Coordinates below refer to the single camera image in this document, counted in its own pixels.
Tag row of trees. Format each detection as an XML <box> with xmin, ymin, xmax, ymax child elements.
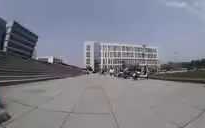
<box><xmin>166</xmin><ymin>57</ymin><xmax>205</xmax><ymax>71</ymax></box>

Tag grey building with dark bands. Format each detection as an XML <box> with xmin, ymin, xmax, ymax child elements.
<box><xmin>3</xmin><ymin>20</ymin><xmax>39</xmax><ymax>60</ymax></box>

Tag green grass strip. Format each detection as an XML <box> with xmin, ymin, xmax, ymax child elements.
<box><xmin>149</xmin><ymin>69</ymin><xmax>205</xmax><ymax>84</ymax></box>

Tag grey concrete slab plaza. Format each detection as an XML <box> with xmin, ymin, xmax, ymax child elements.
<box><xmin>0</xmin><ymin>73</ymin><xmax>205</xmax><ymax>128</ymax></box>

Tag white building with many windows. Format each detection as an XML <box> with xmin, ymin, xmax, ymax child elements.
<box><xmin>83</xmin><ymin>40</ymin><xmax>160</xmax><ymax>73</ymax></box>

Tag low white building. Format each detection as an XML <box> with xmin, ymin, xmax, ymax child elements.
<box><xmin>36</xmin><ymin>55</ymin><xmax>64</xmax><ymax>65</ymax></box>

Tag row of parked scooters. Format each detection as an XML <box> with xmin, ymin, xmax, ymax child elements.
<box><xmin>113</xmin><ymin>65</ymin><xmax>151</xmax><ymax>81</ymax></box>

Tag wide grey concrete steps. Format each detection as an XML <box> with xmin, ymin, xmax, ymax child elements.
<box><xmin>0</xmin><ymin>49</ymin><xmax>88</xmax><ymax>87</ymax></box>

